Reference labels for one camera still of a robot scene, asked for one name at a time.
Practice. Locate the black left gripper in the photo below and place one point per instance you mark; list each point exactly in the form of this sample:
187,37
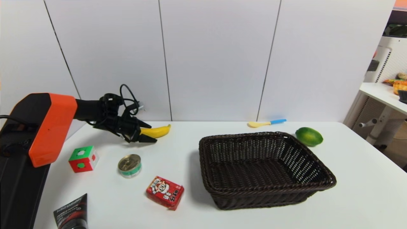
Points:
134,131

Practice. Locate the yellow banana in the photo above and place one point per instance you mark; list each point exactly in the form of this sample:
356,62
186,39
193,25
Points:
157,131

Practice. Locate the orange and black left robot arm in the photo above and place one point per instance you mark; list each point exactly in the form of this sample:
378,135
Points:
47,127

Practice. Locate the dark brown wicker basket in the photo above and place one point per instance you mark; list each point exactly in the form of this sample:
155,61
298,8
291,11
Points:
254,173

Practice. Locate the small tin can green label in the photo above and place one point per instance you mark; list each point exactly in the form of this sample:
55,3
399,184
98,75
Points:
129,164

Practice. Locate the red cartoon drink carton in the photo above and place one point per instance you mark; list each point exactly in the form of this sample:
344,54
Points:
164,192

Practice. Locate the red and green puzzle cube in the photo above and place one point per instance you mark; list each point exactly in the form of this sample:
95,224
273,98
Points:
81,160

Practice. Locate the black cosmetic tube red print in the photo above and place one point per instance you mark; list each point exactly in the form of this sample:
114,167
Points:
72,213

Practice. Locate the green lime fruit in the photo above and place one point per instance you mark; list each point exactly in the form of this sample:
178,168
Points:
309,136

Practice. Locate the white side table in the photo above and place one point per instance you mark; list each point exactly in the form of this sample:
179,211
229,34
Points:
383,96

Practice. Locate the white pegboard rack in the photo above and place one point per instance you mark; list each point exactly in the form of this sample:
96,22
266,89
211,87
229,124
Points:
386,59

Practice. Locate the orange food item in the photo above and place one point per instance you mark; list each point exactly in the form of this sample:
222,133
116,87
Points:
400,86

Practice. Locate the small black bin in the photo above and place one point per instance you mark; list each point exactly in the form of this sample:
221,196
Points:
403,96

